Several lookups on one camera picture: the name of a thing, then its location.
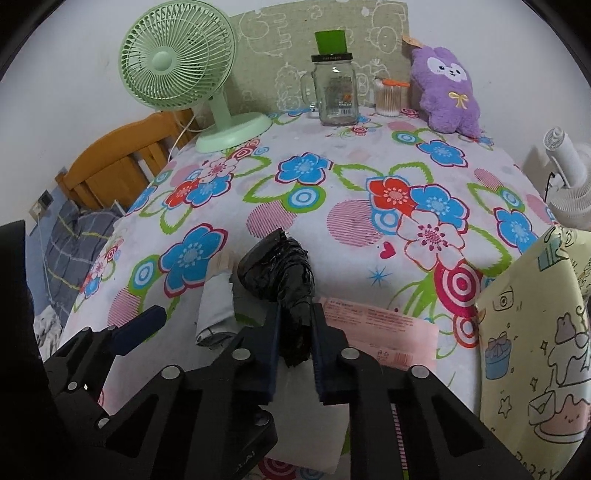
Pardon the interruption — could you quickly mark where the glass jar mug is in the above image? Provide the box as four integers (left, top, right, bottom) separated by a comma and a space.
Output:
300, 53, 358, 127

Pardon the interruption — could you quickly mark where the green plastic cup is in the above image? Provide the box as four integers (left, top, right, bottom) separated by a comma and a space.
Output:
315, 30, 352, 56

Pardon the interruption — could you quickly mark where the white standing fan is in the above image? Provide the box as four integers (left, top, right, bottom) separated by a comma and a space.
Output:
542, 128, 591, 229

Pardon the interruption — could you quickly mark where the pink flat packet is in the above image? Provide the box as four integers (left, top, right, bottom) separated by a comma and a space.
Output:
318, 298, 438, 367

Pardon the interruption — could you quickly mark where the purple plush bunny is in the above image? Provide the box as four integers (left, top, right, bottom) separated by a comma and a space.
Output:
410, 44, 485, 138

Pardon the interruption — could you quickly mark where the floral tablecloth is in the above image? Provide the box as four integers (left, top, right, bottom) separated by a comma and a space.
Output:
39, 106, 561, 480

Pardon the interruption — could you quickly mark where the wooden bed headboard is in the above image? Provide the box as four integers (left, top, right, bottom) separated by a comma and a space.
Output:
55, 111, 204, 215

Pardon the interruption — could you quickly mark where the green desk fan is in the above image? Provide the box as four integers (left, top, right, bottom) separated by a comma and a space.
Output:
120, 4, 274, 153

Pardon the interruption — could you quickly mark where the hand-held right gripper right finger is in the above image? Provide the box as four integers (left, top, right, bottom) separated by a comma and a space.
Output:
308, 302, 536, 480

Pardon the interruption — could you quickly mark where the cotton swab container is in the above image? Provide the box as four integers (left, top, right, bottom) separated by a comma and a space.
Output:
373, 78, 411, 118

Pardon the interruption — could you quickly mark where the grey plaid blanket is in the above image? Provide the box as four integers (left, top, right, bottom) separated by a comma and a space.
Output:
28, 200, 123, 361

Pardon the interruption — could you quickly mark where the yellow patterned box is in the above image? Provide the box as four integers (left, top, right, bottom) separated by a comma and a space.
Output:
475, 225, 591, 480

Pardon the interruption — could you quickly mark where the green patterned board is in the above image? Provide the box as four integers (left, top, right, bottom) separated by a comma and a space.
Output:
228, 0, 409, 114

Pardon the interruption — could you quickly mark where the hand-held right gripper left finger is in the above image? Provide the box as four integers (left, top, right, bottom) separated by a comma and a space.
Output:
99, 302, 283, 480

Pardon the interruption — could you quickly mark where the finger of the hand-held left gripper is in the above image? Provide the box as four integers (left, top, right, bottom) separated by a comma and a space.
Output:
198, 406, 279, 480
46, 305, 168, 416

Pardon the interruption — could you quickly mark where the black plastic bag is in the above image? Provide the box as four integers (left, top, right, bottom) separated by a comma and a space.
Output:
238, 229, 315, 368

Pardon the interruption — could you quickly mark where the wall socket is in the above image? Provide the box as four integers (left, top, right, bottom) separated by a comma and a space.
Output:
30, 189, 54, 222

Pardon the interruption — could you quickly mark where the grey folded cloth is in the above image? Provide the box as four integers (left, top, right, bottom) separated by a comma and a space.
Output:
195, 256, 241, 348

